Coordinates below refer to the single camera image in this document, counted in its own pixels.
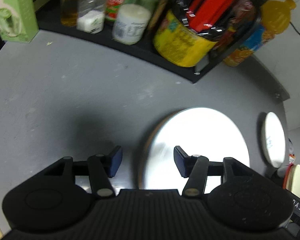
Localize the white shallow plate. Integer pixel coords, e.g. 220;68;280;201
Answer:
138;107;250;192

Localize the white plate at edge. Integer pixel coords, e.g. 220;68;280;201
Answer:
261;112;286;168

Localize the cream round lid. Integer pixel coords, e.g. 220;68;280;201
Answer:
283;164;300;198

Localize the yellow label soy sauce bottle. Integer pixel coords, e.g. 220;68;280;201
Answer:
153;0;232;68

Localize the white labelled jar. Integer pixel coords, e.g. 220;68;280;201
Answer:
112;4;151;45

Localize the black metal shelf rack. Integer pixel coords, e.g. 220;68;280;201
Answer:
36;0;267;83

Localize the amber oil bottle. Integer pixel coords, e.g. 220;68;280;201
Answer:
61;0;79;27

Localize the clear jar with white powder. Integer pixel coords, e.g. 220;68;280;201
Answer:
76;0;107;34

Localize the orange juice bottle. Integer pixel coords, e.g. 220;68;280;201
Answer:
223;0;296;67

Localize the red packet box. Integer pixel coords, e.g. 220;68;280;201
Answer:
186;0;235;33

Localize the green carton box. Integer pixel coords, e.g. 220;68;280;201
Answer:
0;0;38;43

